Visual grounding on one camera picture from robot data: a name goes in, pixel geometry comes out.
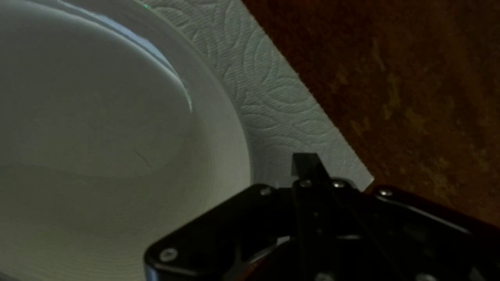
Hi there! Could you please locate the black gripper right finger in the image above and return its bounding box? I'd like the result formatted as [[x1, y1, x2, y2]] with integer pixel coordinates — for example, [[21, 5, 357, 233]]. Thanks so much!
[[305, 153, 500, 281]]

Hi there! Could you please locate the white round plate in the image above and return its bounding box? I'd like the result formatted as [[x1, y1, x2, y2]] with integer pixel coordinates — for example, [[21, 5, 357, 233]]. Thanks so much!
[[0, 0, 253, 281]]

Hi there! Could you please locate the white paper towel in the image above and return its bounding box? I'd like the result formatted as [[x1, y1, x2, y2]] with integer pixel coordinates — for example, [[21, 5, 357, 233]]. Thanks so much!
[[138, 0, 375, 192]]

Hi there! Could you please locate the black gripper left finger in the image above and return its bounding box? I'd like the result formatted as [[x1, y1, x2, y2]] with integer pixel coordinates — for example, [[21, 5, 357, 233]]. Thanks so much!
[[144, 153, 310, 281]]

